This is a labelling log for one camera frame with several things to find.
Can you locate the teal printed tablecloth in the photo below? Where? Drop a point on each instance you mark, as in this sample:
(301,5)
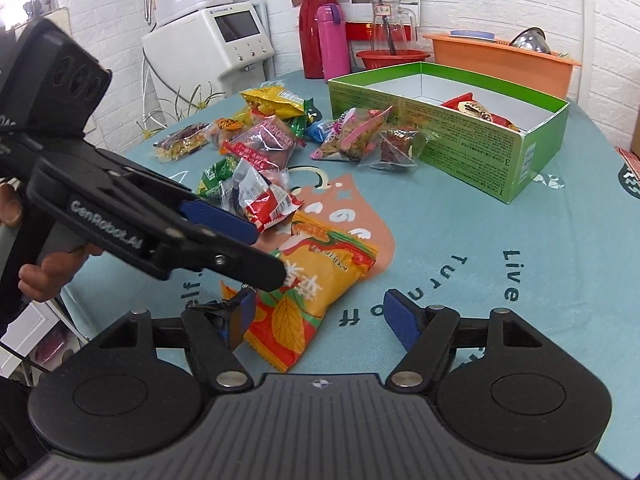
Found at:
(475,240)

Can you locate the brown snack bar clear wrapper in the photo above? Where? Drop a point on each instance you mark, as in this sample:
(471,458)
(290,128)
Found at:
(182,142)

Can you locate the pink bottle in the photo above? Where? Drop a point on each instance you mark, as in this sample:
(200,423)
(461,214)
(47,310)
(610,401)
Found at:
(332,42)

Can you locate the glass pitcher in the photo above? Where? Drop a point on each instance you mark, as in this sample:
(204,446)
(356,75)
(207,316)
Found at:
(387,30)

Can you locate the blue snack packet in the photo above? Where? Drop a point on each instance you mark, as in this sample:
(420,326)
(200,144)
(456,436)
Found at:
(320,131)

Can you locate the blue lid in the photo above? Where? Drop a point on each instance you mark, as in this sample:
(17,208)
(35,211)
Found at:
(472,35)

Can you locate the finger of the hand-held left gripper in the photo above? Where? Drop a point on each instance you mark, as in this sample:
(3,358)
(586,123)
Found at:
(250,270)
(220,220)

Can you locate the metal bowl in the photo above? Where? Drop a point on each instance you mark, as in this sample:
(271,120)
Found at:
(532,40)

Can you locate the person's left hand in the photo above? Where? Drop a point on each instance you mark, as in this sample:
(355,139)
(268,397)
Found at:
(45,274)

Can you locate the white cabinet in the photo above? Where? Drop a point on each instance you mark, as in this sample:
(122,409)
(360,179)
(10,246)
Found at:
(30,317)

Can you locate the yellow crinkled snack packet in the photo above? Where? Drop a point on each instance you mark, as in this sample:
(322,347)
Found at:
(272,100)

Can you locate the white appliance with screen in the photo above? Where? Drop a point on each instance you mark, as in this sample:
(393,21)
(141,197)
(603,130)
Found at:
(210,50)

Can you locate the dark green snack packet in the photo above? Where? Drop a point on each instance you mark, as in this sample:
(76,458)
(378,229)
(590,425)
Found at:
(300,122)

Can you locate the pink edged snack packet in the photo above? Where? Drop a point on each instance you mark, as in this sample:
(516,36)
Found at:
(357,132)

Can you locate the red thermos jug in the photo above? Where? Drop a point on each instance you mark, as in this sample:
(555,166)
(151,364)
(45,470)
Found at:
(310,25)

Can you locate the orange plastic basin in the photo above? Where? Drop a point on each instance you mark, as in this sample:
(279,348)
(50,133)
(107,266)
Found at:
(500,65)

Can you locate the small orange brown snack packet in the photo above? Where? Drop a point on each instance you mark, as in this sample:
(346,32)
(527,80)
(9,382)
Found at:
(225,127)

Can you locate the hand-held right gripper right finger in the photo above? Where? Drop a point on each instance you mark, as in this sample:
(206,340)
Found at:
(402,320)

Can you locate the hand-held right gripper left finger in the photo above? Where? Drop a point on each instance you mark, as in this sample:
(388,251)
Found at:
(241,317)

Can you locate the large orange snack packet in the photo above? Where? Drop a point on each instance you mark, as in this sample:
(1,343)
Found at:
(320,270)

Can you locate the red white snack packet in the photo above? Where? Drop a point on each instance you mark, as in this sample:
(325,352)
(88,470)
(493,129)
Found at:
(267,207)

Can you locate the red wall sticker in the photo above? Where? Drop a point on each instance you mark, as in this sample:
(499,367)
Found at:
(357,30)

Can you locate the red plastic basin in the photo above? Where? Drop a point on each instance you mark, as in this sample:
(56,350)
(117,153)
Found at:
(392,59)

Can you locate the green cardboard box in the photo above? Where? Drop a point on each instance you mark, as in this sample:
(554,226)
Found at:
(465,155)

